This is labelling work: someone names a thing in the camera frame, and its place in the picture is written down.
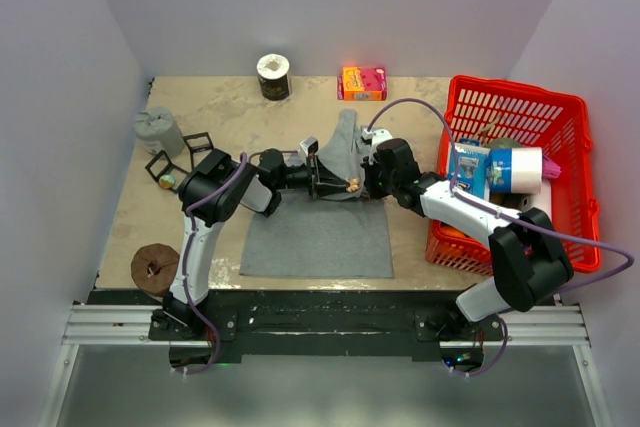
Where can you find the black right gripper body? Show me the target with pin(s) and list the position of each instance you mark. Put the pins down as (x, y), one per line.
(378, 185)

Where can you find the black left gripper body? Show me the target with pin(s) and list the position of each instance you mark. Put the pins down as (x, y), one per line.
(313, 180)

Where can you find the orange maple leaf brooch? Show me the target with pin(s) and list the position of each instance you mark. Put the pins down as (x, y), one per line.
(354, 185)

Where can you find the grey sleeveless shirt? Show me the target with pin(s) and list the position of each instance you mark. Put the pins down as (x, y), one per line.
(339, 236)

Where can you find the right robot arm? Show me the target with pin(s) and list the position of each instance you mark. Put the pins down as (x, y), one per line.
(529, 261)

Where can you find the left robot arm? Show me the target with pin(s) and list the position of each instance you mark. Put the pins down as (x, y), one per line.
(210, 195)

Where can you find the black brooch display case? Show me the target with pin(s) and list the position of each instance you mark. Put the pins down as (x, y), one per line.
(199, 143)

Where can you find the round iridescent brooch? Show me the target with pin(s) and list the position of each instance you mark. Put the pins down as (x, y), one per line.
(166, 182)

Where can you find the orange pink snack box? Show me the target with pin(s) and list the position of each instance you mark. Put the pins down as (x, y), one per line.
(362, 84)

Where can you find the blue razor package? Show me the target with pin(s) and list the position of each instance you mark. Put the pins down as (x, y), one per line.
(472, 158)

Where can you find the toilet paper roll black wrapper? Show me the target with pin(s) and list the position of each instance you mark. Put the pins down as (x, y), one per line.
(273, 76)

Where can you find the red plastic basket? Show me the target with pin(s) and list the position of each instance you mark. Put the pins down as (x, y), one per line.
(510, 138)

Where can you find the green round fruit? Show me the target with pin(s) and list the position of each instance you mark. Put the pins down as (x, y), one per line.
(503, 143)

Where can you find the blue white wipes roll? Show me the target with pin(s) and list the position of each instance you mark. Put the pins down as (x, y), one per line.
(515, 171)

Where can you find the grey paper roll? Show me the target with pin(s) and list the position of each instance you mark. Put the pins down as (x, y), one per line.
(157, 130)

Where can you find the white box in basket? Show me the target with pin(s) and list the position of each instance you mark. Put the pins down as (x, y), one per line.
(541, 200)

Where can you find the pink packet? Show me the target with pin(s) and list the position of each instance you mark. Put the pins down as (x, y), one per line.
(550, 169)

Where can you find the brown wooden block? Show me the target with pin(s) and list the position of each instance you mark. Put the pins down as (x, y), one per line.
(153, 268)

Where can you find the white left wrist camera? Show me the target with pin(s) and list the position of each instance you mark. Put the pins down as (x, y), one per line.
(308, 147)

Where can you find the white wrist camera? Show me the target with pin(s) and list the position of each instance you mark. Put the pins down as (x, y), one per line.
(371, 139)
(308, 147)

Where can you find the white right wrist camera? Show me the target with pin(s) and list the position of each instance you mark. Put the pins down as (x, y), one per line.
(371, 139)

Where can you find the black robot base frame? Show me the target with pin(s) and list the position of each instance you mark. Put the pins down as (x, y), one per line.
(231, 324)

